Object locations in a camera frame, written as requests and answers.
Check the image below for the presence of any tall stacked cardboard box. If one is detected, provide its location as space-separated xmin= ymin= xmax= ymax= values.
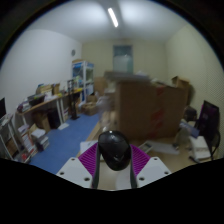
xmin=94 ymin=76 xmax=109 ymax=96

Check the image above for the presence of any ceiling tube light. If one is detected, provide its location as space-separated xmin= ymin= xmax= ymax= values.
xmin=107 ymin=7 xmax=120 ymax=29

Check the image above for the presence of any small cardboard box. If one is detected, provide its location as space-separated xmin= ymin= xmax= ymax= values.
xmin=51 ymin=83 xmax=61 ymax=95

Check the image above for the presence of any stack of books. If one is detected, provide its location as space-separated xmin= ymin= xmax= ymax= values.
xmin=30 ymin=128 xmax=50 ymax=153

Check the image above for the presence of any wooden desk with white legs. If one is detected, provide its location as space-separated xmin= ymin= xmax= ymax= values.
xmin=15 ymin=87 xmax=84 ymax=131

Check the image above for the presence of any glass display cabinet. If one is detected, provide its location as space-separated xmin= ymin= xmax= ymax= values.
xmin=72 ymin=60 xmax=95 ymax=101

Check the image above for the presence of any open cardboard box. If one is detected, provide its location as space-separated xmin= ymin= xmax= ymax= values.
xmin=81 ymin=101 xmax=99 ymax=117

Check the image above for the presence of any black computer monitor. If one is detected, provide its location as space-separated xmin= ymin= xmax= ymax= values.
xmin=194 ymin=99 xmax=221 ymax=141

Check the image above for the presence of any small black monitor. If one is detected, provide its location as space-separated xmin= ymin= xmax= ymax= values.
xmin=0 ymin=97 xmax=7 ymax=120

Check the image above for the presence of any tall black stand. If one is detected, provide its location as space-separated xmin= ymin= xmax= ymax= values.
xmin=67 ymin=79 xmax=80 ymax=121

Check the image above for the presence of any black storage bin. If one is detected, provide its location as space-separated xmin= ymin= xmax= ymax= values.
xmin=28 ymin=94 xmax=46 ymax=107

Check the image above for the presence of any cardboard box with black print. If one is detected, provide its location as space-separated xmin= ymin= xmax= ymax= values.
xmin=33 ymin=111 xmax=51 ymax=134

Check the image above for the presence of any large brown cardboard box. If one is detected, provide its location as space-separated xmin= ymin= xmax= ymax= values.
xmin=114 ymin=78 xmax=188 ymax=141

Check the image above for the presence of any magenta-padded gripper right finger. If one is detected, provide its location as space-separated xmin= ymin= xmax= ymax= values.
xmin=128 ymin=143 xmax=173 ymax=190

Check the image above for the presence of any black computer tower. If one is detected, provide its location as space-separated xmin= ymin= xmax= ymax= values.
xmin=47 ymin=108 xmax=63 ymax=130

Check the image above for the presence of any grey door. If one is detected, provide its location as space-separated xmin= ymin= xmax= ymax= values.
xmin=112 ymin=44 xmax=134 ymax=74

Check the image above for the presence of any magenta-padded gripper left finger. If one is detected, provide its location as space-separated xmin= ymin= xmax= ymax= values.
xmin=55 ymin=142 xmax=101 ymax=190

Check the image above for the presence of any white shelf unit with books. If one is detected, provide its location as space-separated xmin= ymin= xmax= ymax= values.
xmin=0 ymin=113 xmax=38 ymax=163

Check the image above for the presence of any black computer mouse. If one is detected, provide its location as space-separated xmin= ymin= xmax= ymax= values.
xmin=97 ymin=130 xmax=132 ymax=172

